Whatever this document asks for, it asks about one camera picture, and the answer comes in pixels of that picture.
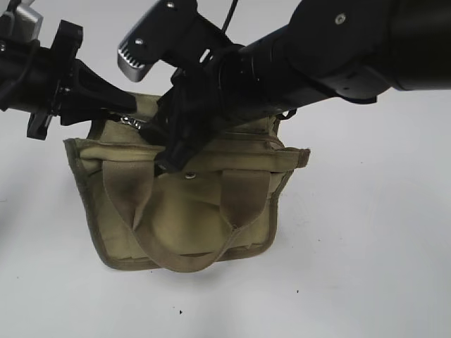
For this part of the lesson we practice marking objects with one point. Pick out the yellow canvas tote bag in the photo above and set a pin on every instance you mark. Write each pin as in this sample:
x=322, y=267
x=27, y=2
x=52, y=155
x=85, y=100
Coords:
x=223, y=206

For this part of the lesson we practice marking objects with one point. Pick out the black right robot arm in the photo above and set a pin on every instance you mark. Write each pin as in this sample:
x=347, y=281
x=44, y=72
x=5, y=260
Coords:
x=353, y=50

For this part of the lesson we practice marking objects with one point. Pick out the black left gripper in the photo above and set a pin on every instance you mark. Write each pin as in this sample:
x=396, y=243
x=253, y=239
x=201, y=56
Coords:
x=73, y=90

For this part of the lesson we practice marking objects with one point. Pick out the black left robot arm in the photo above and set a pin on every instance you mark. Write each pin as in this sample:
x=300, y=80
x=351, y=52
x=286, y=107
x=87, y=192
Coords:
x=22, y=70

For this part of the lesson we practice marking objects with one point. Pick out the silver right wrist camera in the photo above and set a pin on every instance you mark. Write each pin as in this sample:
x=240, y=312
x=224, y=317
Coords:
x=154, y=35

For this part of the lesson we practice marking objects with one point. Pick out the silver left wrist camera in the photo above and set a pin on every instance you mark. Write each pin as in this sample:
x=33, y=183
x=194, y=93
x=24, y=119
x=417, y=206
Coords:
x=19, y=21

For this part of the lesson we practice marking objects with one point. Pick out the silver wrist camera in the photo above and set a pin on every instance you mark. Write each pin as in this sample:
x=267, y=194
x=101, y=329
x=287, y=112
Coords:
x=19, y=21
x=154, y=35

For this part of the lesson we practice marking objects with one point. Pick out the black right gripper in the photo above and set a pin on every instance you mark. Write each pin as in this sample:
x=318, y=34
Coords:
x=231, y=89

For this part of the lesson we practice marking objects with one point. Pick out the silver metal zipper pull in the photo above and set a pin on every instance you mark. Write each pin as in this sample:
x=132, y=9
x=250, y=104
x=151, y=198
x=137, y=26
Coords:
x=132, y=122

